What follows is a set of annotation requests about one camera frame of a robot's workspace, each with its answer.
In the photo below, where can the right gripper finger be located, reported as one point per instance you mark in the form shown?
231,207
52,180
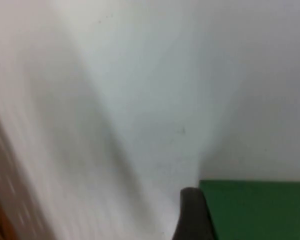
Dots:
193,215

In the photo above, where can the green cube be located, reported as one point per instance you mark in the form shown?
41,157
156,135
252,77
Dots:
260,212

